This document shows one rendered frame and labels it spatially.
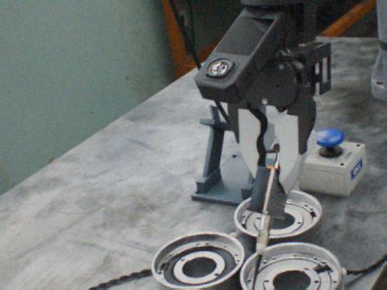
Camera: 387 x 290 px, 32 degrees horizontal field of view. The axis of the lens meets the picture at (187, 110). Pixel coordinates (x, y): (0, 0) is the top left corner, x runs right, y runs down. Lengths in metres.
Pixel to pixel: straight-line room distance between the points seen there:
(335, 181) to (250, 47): 0.34
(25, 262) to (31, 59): 1.78
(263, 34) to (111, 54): 2.35
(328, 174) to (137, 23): 2.27
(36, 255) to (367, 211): 0.43
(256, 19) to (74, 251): 0.42
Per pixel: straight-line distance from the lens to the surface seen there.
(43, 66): 2.69
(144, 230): 0.92
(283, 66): 0.66
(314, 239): 0.81
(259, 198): 0.70
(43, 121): 2.71
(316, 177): 0.93
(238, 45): 0.64
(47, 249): 0.94
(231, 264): 0.77
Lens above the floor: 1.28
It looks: 22 degrees down
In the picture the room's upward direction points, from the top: 10 degrees counter-clockwise
